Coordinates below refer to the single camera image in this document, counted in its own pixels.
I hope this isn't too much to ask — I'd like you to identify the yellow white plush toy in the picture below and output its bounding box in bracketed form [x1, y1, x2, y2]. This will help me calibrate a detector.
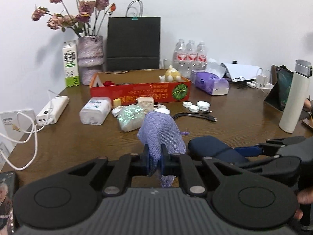
[159, 65, 181, 82]

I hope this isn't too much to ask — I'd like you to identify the white round ribbed cap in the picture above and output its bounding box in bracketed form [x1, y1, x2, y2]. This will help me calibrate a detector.
[196, 101, 211, 111]

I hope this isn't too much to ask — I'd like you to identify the person's right hand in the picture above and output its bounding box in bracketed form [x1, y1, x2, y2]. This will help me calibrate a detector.
[294, 188, 313, 220]

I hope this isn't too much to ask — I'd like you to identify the red cardboard box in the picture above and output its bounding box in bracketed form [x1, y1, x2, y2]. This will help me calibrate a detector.
[89, 70, 191, 106]

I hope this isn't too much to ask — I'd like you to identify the black paper shopping bag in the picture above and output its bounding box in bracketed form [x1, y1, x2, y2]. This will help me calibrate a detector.
[106, 0, 161, 72]

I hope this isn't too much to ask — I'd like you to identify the white charging cable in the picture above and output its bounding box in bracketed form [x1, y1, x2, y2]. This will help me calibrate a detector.
[0, 89, 61, 171]

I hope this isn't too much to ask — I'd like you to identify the dried pink flower bouquet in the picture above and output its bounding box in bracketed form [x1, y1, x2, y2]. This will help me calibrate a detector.
[31, 0, 116, 38]

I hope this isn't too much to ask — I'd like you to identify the water bottle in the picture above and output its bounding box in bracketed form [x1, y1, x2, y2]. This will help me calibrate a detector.
[186, 40, 197, 70]
[172, 39, 187, 76]
[197, 41, 207, 70]

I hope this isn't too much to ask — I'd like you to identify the green white milk carton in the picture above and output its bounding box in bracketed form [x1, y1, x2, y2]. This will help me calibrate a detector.
[62, 40, 80, 88]

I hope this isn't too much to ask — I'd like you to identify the dark tablet in stand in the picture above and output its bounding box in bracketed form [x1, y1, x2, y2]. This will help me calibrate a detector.
[264, 65, 293, 111]

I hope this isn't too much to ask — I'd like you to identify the left water bottle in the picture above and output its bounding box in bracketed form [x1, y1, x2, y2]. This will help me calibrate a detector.
[172, 39, 187, 76]

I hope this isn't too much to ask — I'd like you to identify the navy blue glasses case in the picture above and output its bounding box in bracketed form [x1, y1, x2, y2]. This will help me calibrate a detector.
[188, 136, 249, 163]

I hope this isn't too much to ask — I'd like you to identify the white power bank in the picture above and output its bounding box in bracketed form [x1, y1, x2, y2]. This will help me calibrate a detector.
[36, 96, 69, 126]

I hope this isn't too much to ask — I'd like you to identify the purple mesh bag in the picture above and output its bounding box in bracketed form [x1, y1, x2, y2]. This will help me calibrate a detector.
[137, 111, 186, 188]

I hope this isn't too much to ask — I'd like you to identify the small white round case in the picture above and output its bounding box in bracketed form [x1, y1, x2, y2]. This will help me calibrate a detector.
[183, 101, 192, 108]

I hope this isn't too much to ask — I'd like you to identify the white device on right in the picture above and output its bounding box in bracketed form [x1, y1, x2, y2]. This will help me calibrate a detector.
[220, 63, 263, 82]

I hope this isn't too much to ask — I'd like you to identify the right water bottle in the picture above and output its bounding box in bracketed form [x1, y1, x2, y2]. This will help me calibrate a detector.
[197, 41, 207, 70]

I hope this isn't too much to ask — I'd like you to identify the red fabric rose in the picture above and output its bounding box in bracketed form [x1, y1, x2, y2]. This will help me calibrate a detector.
[103, 81, 115, 86]

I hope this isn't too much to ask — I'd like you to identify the clear drinking glass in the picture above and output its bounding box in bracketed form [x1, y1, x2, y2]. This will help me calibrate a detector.
[163, 59, 173, 70]

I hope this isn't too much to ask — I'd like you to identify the photo book cover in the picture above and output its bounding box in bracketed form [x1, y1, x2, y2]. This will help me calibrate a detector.
[0, 171, 18, 235]

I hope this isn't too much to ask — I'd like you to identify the middle water bottle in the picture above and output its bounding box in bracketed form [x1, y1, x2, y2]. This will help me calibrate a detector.
[186, 40, 197, 70]

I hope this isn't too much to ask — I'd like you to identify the purple white ceramic vase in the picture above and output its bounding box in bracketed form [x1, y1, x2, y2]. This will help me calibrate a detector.
[77, 36, 104, 85]

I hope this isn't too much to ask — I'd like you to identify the white power strip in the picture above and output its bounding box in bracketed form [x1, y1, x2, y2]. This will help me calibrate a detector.
[247, 75, 274, 90]

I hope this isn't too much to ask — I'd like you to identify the white thermos bottle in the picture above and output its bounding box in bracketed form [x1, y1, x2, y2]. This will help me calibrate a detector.
[279, 60, 312, 134]

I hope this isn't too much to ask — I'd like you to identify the purple tissue pack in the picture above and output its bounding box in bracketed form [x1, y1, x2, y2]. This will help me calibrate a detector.
[190, 58, 230, 96]

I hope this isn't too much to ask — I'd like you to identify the white wet wipes pack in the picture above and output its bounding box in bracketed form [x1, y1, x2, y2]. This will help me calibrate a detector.
[79, 97, 112, 125]

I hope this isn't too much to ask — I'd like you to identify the beige wooden cube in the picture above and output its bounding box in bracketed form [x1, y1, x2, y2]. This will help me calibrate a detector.
[137, 97, 154, 114]

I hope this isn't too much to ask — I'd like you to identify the small yellow block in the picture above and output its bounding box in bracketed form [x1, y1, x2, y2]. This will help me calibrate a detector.
[112, 98, 122, 108]

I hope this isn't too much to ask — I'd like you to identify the black usb splitter cable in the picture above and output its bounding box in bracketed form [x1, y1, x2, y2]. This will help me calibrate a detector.
[172, 111, 218, 123]

